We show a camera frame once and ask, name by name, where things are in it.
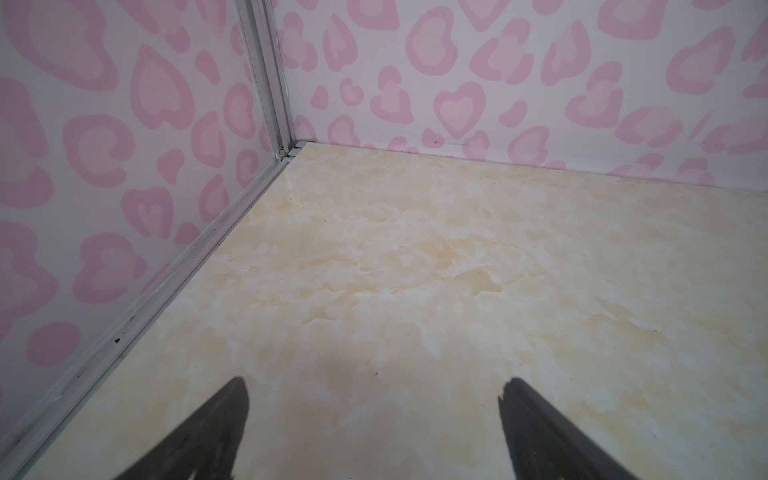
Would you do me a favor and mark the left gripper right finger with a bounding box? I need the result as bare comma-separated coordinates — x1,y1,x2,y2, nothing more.
498,377,635,480

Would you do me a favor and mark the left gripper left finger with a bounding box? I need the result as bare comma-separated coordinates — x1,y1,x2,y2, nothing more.
116,376,249,480

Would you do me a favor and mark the aluminium floor edge rail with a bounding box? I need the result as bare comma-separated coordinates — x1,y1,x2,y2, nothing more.
1,141,305,479

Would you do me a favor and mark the aluminium left corner post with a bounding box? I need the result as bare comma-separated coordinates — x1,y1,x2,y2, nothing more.
234,0,297,161

